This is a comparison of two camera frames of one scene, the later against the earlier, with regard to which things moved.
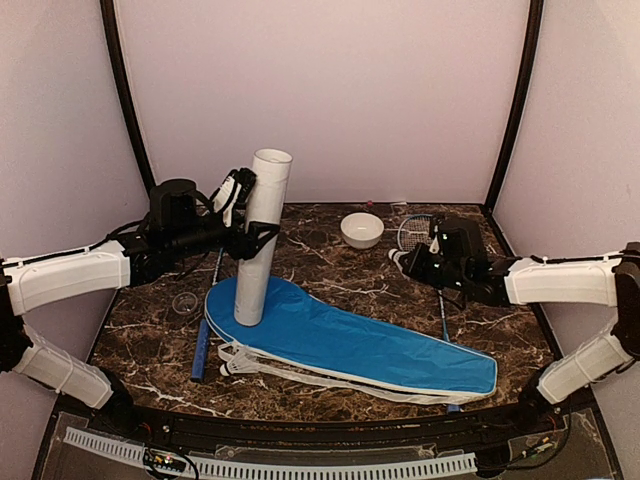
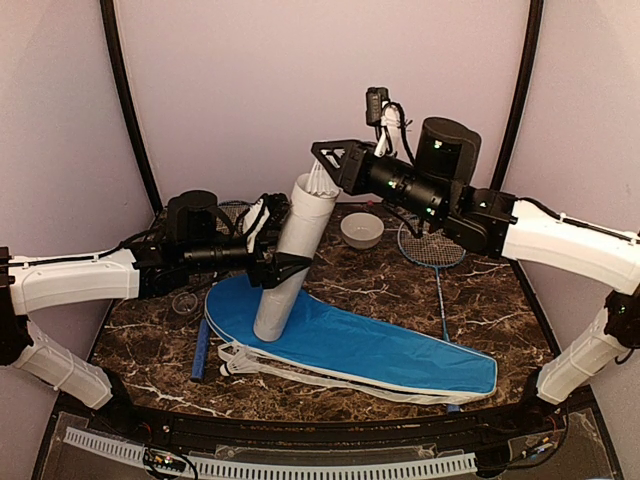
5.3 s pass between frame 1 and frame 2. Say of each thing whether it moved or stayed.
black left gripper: moved
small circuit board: stayed
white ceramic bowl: stayed
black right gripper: moved
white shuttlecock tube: moved
